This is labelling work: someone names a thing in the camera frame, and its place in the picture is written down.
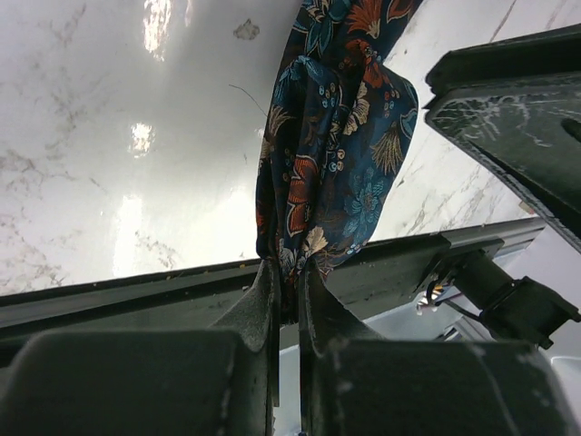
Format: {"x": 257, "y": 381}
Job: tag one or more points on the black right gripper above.
{"x": 514, "y": 107}

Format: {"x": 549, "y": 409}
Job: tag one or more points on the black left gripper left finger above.
{"x": 222, "y": 380}

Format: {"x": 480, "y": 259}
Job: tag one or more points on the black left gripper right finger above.
{"x": 355, "y": 382}

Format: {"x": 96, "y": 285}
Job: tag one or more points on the dark blue floral tie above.
{"x": 337, "y": 132}

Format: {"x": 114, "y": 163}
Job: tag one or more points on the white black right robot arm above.
{"x": 514, "y": 309}

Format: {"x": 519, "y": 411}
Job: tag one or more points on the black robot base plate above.
{"x": 383, "y": 276}

